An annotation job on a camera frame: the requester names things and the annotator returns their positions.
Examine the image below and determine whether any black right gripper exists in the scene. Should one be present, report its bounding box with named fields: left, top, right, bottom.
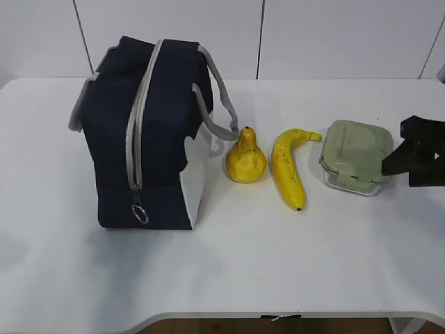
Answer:
left=381, top=116, right=444, bottom=187

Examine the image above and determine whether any glass container green lid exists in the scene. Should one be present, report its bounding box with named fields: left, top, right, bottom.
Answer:
left=319, top=120, right=394, bottom=196

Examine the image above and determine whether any yellow banana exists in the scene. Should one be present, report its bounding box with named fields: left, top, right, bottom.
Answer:
left=270, top=129, right=323, bottom=212

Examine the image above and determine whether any yellow pear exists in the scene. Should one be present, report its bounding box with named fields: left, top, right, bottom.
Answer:
left=225, top=127, right=268, bottom=184

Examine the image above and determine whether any navy insulated lunch bag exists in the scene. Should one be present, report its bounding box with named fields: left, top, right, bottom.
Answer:
left=68, top=35, right=241, bottom=231

